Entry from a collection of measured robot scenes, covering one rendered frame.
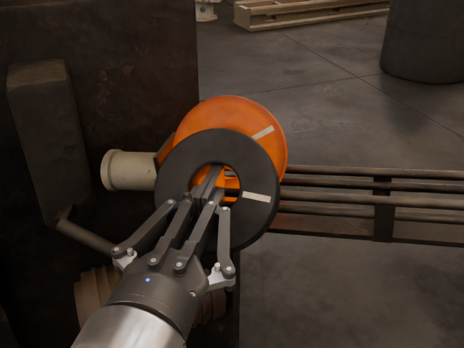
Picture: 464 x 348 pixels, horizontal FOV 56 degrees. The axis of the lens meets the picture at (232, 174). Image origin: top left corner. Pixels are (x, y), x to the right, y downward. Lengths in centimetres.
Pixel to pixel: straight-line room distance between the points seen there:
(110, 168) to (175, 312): 30
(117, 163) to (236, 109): 18
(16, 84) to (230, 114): 27
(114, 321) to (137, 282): 5
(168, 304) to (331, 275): 108
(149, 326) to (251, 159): 25
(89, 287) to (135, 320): 32
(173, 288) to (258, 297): 96
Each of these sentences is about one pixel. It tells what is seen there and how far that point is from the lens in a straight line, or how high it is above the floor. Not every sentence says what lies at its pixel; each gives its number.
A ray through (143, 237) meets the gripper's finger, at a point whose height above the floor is 70.
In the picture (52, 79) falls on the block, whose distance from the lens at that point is 62.
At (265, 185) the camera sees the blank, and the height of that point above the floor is 71.
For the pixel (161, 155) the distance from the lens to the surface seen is 57.
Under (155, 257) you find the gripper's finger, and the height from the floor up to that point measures 71.
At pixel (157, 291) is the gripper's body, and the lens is 37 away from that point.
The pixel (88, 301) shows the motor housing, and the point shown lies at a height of 52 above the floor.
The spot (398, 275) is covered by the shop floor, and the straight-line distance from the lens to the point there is 148.
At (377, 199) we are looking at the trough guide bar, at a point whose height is 70.
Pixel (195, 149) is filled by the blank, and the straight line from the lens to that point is 54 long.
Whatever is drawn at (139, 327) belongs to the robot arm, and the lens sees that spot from 35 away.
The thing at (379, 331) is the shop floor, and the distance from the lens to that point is 131.
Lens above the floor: 100
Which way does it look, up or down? 33 degrees down
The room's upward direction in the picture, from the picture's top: straight up
